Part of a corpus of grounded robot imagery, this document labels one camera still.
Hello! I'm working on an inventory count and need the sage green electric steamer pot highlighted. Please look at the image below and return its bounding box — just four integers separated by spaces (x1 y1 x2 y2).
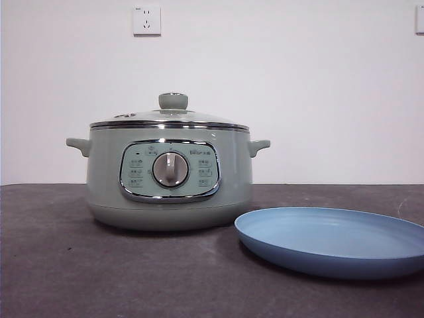
65 125 271 232

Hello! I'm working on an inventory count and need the blue round plate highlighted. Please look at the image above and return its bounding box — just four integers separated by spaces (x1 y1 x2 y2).
234 207 424 281

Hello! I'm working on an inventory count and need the white wall switch plate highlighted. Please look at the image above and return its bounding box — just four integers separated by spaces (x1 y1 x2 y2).
415 5 424 35

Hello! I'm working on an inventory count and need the white wall power socket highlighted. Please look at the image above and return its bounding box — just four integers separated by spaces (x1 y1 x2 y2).
133 5 162 36

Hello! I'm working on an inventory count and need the glass lid with green knob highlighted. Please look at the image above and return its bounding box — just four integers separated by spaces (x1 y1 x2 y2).
89 92 249 130

